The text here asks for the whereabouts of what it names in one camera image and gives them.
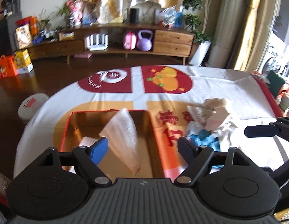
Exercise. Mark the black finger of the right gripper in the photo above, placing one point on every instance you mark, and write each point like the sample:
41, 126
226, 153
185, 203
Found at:
278, 128

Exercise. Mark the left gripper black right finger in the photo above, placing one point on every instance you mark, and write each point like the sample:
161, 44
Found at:
197, 158

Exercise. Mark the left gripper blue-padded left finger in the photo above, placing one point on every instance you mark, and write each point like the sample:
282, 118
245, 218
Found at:
87, 160

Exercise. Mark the blue plastic glove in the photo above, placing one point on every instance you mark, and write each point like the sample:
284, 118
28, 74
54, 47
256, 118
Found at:
204, 138

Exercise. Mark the white sachet strip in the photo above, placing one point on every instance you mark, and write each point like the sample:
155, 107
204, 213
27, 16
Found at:
120, 131

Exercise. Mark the white cloth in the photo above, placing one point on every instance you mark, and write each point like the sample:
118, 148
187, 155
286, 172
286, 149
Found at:
220, 123

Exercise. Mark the cartoon printed plastic bag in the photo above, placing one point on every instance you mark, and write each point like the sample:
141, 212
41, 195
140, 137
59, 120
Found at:
194, 129

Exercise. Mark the red metal tin box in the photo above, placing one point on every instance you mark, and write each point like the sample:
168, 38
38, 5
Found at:
83, 127

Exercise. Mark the printed white tablecloth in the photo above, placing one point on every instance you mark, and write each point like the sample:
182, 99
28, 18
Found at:
165, 92

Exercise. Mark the bag of wooden sticks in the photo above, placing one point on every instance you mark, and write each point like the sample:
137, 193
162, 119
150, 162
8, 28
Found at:
199, 113

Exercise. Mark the green pen holder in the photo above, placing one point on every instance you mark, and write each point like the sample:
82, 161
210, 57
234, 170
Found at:
276, 82

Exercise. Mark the beige crumpled tissue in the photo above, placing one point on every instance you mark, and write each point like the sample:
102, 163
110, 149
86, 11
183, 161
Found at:
214, 103

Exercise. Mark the white round robot vacuum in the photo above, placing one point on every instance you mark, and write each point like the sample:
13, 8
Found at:
30, 106

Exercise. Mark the white wifi router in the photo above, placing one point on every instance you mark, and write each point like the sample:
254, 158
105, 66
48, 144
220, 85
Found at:
96, 42

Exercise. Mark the yellow carton box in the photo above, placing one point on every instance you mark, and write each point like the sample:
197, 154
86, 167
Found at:
22, 62

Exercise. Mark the orange gift box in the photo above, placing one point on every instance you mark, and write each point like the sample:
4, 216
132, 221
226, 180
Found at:
7, 67

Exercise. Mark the purple kettlebell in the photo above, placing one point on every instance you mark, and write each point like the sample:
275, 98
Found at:
144, 44

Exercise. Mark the wooden tv cabinet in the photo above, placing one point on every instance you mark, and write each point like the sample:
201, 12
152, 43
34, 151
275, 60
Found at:
176, 42

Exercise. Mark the clear plastic bag of items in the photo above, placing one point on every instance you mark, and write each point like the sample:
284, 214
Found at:
168, 17

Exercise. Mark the black cabinet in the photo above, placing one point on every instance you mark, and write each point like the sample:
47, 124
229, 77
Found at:
10, 13

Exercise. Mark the pink flower bouquet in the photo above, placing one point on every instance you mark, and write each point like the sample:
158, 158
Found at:
76, 15

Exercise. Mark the black cylindrical speaker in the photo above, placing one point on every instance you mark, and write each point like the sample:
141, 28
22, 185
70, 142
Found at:
134, 15

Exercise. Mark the potted green tree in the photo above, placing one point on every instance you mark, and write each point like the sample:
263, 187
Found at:
196, 15

